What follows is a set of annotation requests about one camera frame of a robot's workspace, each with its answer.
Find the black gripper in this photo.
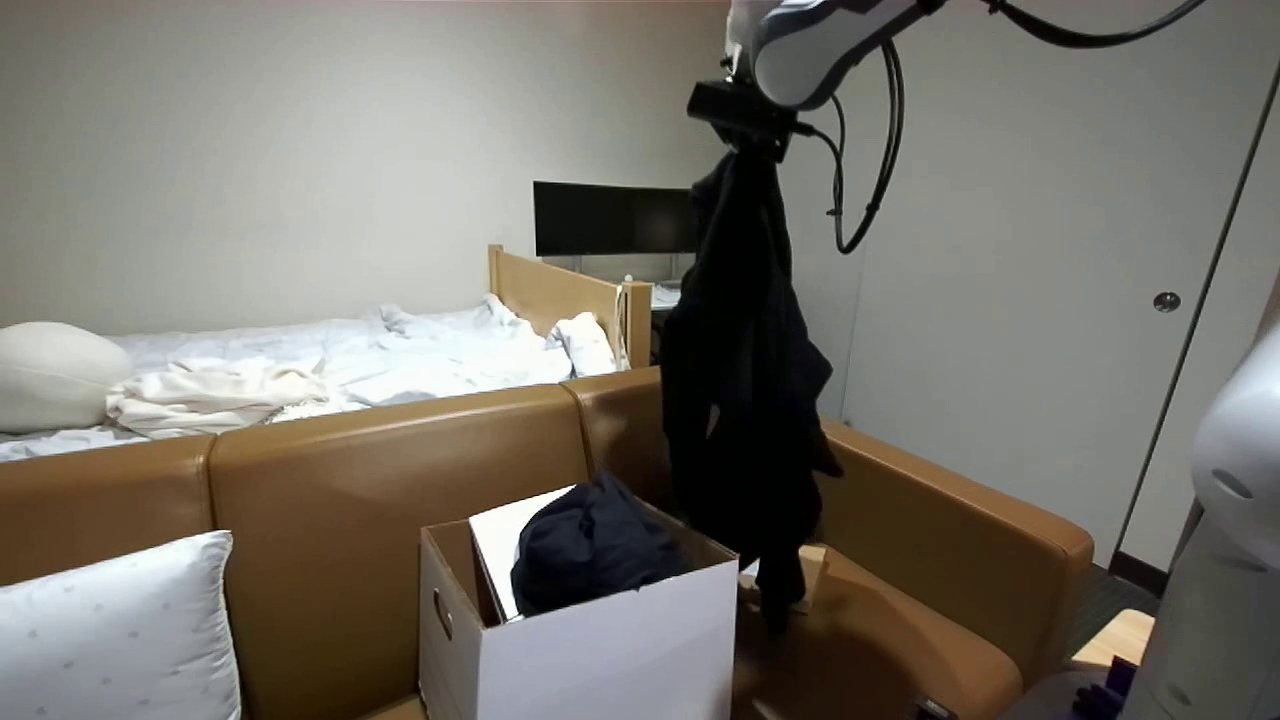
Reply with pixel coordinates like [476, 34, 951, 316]
[689, 75, 799, 151]

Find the black cloth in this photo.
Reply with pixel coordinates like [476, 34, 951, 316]
[656, 146, 847, 632]

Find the dark navy cloth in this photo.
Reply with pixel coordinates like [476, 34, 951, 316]
[508, 478, 698, 621]

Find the white cardboard box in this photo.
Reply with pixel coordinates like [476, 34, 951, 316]
[417, 481, 740, 720]

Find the tan leather couch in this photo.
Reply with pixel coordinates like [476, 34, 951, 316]
[0, 365, 1096, 720]

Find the black monitor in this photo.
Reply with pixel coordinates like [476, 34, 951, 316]
[531, 177, 704, 262]

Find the white bed sheet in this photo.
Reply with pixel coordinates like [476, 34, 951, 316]
[0, 291, 625, 464]

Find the crumpled cream blanket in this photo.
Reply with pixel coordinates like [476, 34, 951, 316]
[102, 355, 335, 435]

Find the light wooden stool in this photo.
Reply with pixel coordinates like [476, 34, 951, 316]
[1069, 605, 1158, 673]

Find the small purple object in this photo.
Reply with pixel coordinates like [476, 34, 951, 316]
[1071, 653, 1139, 720]

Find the round cream pillow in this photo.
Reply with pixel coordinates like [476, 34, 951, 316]
[0, 316, 137, 435]

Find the white dotted cushion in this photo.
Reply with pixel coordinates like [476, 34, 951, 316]
[0, 527, 248, 720]

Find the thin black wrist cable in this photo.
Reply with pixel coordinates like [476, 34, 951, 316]
[798, 37, 911, 255]

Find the thick black cable bundle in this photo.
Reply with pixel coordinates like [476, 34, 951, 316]
[985, 0, 1211, 54]

